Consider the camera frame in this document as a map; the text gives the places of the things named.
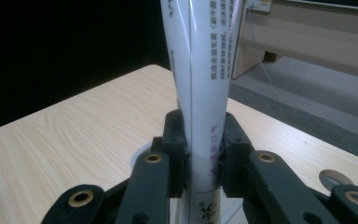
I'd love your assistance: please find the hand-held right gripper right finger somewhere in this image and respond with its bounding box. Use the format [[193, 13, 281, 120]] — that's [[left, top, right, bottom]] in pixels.
[[217, 111, 340, 224]]

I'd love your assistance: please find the white wall socket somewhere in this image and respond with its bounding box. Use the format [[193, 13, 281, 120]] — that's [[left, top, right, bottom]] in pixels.
[[247, 0, 274, 14]]

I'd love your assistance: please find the thin white cable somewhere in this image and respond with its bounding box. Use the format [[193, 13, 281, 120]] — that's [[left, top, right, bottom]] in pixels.
[[247, 5, 312, 117]]

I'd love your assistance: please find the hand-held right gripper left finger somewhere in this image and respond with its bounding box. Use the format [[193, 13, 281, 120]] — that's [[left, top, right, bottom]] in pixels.
[[114, 108, 190, 224]]

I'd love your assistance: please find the round table cable hole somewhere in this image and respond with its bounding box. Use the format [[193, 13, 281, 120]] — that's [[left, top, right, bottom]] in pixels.
[[318, 168, 354, 193]]

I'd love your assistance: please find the white and purple toothpaste tube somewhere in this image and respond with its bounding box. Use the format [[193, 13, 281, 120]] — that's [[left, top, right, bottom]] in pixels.
[[159, 0, 247, 224]]

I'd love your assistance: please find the light wooden desk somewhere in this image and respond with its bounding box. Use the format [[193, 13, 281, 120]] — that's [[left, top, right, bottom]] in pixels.
[[230, 0, 358, 83]]

